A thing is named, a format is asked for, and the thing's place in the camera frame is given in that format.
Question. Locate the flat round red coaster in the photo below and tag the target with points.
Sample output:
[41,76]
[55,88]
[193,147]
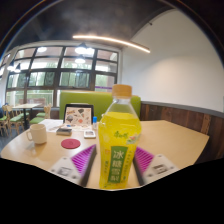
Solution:
[70,143]

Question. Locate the light wooden dining table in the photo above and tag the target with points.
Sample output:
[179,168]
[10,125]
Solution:
[26,106]

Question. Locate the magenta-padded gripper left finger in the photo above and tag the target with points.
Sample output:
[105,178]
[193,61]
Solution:
[66,168]

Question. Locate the black-framed window wall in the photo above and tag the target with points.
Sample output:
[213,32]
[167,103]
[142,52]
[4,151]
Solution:
[56,78]

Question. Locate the small white flat device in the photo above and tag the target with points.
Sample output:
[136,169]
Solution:
[89,134]

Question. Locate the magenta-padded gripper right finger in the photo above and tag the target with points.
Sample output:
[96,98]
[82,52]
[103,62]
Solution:
[158,166]

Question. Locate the yellow drink bottle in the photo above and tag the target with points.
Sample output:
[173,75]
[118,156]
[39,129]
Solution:
[119,140]

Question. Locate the wooden chairs with green seats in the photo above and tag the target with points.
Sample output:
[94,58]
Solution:
[15,118]

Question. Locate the curved ceiling light strip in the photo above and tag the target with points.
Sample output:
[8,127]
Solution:
[113,40]

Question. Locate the black tablet with sticker cover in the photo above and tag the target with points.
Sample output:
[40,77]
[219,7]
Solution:
[78,116]

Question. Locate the green upholstered bench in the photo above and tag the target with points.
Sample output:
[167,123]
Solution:
[86,98]

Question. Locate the small dark box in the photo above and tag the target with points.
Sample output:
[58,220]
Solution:
[64,131]

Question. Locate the white printed paper sheets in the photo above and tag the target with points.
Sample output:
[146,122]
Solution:
[51,125]

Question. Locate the white ribbed mug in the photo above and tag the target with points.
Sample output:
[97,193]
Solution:
[39,134]

